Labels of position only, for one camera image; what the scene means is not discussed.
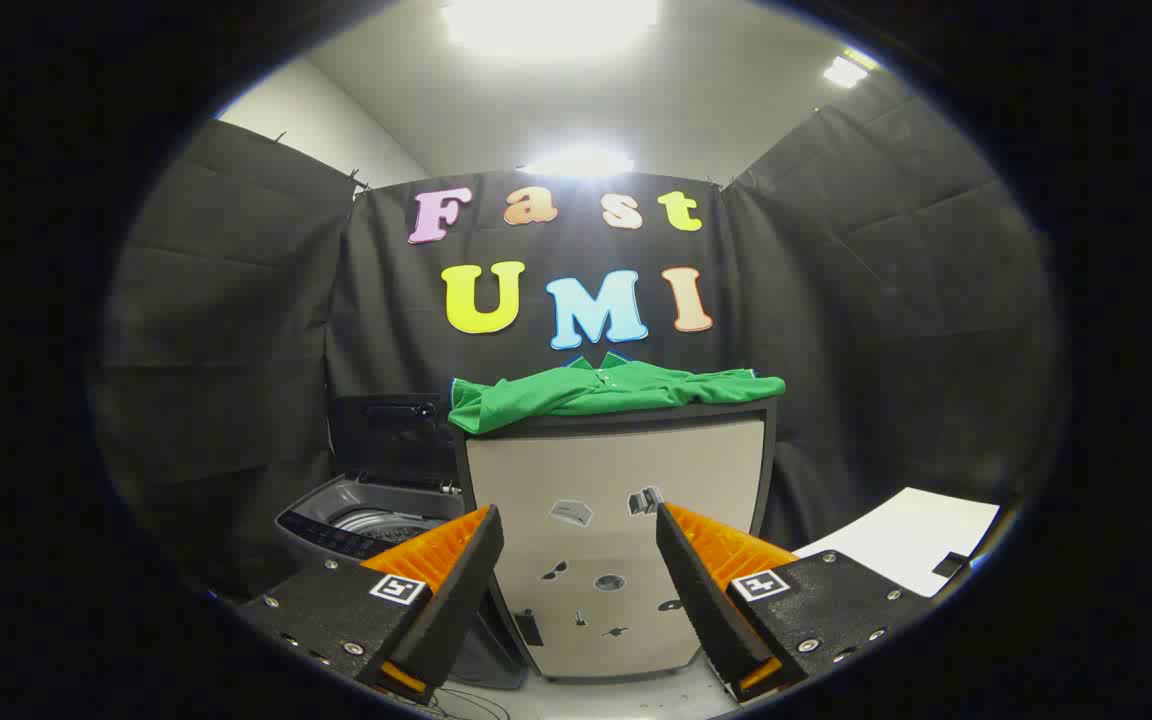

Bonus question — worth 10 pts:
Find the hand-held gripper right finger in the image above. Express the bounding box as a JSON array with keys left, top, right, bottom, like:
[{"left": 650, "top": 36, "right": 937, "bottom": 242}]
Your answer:
[{"left": 656, "top": 502, "right": 937, "bottom": 704}]

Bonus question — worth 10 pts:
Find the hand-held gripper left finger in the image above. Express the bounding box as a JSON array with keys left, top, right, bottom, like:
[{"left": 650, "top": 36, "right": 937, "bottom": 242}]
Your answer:
[{"left": 236, "top": 505, "right": 505, "bottom": 706}]

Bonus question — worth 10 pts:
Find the grey washing machine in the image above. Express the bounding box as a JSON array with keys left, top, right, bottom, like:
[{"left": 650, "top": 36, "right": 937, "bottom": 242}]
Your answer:
[{"left": 274, "top": 475, "right": 529, "bottom": 691}]

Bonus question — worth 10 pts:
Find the dark washing machine lid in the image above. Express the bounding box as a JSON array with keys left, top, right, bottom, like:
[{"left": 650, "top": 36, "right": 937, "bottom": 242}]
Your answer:
[{"left": 328, "top": 394, "right": 459, "bottom": 491}]

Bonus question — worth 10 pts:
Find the green polo shirt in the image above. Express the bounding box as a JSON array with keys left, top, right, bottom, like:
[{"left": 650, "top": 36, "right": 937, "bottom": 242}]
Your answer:
[{"left": 448, "top": 352, "right": 787, "bottom": 435}]

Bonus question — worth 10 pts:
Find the beige cabinet with dark top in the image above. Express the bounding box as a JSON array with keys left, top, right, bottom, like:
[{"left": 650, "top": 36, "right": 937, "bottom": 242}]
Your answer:
[{"left": 453, "top": 398, "right": 779, "bottom": 681}]

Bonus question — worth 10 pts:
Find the white board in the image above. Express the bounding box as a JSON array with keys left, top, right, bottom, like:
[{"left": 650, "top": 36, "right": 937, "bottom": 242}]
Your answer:
[{"left": 794, "top": 487, "right": 1000, "bottom": 598}]

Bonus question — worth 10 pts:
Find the black backdrop cloth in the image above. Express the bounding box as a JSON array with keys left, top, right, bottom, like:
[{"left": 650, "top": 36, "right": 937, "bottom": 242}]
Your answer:
[{"left": 86, "top": 95, "right": 1067, "bottom": 601}]

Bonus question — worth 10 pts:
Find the large ceiling light panel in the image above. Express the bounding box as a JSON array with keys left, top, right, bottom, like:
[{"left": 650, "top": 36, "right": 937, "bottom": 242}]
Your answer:
[{"left": 441, "top": 0, "right": 659, "bottom": 53}]

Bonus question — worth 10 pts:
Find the thin floor cable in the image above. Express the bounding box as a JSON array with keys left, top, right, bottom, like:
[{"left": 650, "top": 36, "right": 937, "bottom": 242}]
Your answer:
[{"left": 431, "top": 688, "right": 512, "bottom": 720}]

